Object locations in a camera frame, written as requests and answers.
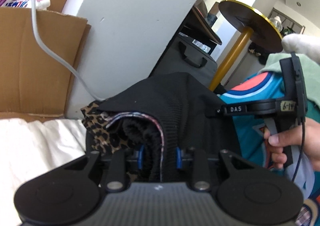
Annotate teal printed blanket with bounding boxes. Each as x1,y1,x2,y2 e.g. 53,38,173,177
217,70,320,226

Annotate dark hat on suitcase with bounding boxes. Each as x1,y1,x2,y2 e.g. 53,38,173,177
191,0,222,45

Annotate black shorts with bear pattern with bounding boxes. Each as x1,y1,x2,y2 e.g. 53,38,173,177
98,73,241,182

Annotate flattened brown cardboard box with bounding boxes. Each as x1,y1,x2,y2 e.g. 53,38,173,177
1,0,90,121

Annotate white power cable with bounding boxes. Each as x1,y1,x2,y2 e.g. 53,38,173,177
21,0,107,102

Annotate cream bear print bedsheet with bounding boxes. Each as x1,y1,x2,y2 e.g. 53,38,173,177
1,118,86,225

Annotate mint green cloth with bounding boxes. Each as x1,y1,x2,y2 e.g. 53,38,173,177
258,53,319,107

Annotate round gold side table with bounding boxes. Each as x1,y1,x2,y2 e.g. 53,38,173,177
209,0,283,91

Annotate black suitcase with handle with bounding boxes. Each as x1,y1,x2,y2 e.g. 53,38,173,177
150,33,217,87

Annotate leopard print folded garment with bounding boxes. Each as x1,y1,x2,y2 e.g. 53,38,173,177
81,100,129,156

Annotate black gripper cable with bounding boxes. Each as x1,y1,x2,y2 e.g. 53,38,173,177
290,51,308,183

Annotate person's right hand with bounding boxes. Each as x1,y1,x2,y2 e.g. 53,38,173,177
264,118,320,172

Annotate clear bottle on table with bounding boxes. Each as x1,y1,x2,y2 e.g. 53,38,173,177
269,16,283,32

